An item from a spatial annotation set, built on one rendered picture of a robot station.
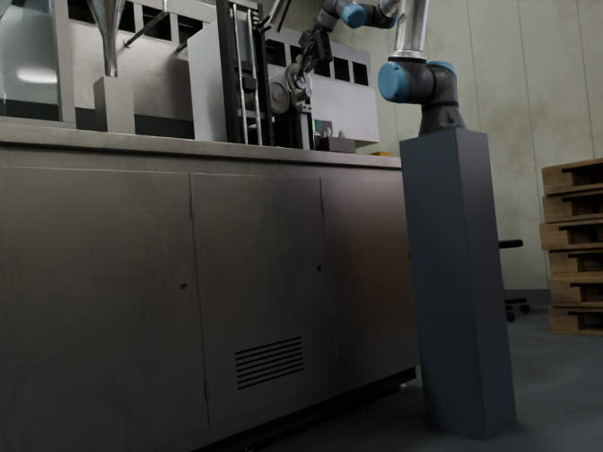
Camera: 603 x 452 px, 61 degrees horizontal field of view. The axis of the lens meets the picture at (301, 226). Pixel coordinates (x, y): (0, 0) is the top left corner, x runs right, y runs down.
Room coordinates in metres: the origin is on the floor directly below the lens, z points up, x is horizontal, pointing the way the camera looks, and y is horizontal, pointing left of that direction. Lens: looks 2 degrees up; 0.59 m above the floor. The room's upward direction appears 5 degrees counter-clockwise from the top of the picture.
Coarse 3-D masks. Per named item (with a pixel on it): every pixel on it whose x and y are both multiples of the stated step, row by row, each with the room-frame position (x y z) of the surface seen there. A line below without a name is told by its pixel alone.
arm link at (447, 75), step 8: (432, 64) 1.57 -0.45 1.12; (440, 64) 1.56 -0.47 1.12; (448, 64) 1.57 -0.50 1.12; (432, 72) 1.54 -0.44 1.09; (440, 72) 1.56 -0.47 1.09; (448, 72) 1.57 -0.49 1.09; (440, 80) 1.55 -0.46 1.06; (448, 80) 1.56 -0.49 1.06; (456, 80) 1.59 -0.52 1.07; (440, 88) 1.55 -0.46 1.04; (448, 88) 1.56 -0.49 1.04; (456, 88) 1.59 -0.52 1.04; (432, 96) 1.56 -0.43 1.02; (440, 96) 1.56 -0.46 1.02; (448, 96) 1.56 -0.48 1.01; (456, 96) 1.58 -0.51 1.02; (424, 104) 1.59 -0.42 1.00
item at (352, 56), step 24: (72, 0) 1.83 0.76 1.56; (144, 0) 1.95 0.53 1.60; (168, 0) 2.02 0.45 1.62; (96, 24) 1.82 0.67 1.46; (120, 24) 1.95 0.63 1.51; (144, 24) 2.02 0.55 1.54; (168, 24) 2.03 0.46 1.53; (192, 24) 2.15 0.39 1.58; (288, 48) 2.45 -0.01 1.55; (336, 48) 2.68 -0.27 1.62; (312, 72) 2.55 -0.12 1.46; (336, 72) 2.78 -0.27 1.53; (360, 72) 2.88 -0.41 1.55
